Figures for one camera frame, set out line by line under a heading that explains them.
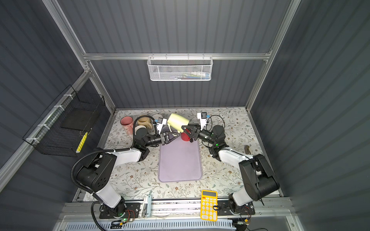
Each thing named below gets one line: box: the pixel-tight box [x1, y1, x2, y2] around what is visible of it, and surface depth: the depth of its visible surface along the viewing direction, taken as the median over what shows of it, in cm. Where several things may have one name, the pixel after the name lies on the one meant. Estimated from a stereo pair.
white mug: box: [134, 125, 148, 136], surface depth 71 cm
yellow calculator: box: [200, 189, 218, 222], surface depth 75 cm
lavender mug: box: [161, 126, 172, 133], surface depth 79 cm
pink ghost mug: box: [119, 115, 134, 136], surface depth 101 cm
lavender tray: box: [158, 135, 203, 183], surface depth 91 cm
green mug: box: [167, 113, 190, 134], surface depth 77 cm
